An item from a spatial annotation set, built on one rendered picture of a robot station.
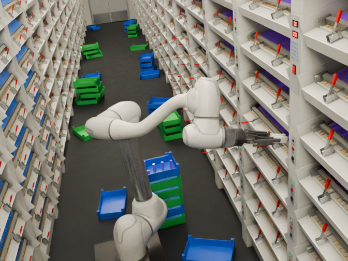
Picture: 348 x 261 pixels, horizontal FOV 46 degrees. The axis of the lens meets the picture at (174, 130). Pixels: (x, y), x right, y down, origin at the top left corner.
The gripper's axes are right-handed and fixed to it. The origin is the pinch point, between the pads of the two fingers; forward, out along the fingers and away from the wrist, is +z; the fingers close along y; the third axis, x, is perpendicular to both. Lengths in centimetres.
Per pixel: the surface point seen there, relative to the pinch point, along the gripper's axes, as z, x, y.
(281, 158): 2.1, 8.5, -2.4
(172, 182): -25, 74, 86
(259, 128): 3.6, 7.6, 28.5
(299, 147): -1.2, -5.4, -20.1
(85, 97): -90, 114, 364
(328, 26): -4, -51, -24
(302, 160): 1.4, -0.2, -20.1
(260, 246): 19, 82, 30
